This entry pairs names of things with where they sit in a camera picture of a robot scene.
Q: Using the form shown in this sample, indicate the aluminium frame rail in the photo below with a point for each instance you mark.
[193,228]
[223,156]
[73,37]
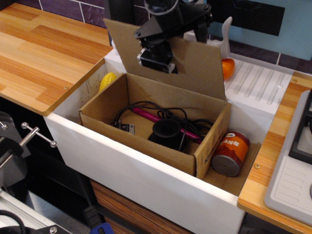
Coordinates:
[29,217]

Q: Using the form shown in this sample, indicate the silver cabinet handle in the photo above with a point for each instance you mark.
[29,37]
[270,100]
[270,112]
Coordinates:
[35,131]

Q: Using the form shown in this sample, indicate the black chalkboard panel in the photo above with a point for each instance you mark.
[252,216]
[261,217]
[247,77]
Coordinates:
[248,14]

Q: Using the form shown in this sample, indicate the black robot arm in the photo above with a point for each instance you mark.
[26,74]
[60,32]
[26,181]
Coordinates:
[170,18]

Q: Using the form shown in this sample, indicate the pink pen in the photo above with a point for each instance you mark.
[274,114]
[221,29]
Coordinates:
[153,118]

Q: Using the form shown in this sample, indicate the yellow toy corn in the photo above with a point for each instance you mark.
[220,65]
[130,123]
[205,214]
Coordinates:
[107,79]

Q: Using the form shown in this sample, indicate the grey toy faucet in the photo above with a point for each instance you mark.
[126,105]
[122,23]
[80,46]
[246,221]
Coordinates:
[221,48]

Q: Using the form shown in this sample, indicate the brown cardboard box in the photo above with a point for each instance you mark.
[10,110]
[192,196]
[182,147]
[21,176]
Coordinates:
[196,92]

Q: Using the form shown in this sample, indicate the grey toy stove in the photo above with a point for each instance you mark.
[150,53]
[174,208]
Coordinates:
[290,188]

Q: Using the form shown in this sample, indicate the orange toy carrot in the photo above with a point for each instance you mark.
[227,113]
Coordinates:
[228,66]

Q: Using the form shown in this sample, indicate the blue clamp handle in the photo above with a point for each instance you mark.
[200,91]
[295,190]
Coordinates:
[104,228]

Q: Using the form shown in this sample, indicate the white toy sink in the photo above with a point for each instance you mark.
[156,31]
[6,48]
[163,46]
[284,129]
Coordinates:
[184,199]

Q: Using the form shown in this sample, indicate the black round device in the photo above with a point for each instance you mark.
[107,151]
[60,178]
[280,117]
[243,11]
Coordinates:
[167,132]

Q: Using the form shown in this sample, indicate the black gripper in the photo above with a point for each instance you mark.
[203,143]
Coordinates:
[167,21]

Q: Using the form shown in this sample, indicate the orange beans can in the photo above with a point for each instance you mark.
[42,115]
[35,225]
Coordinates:
[230,154]

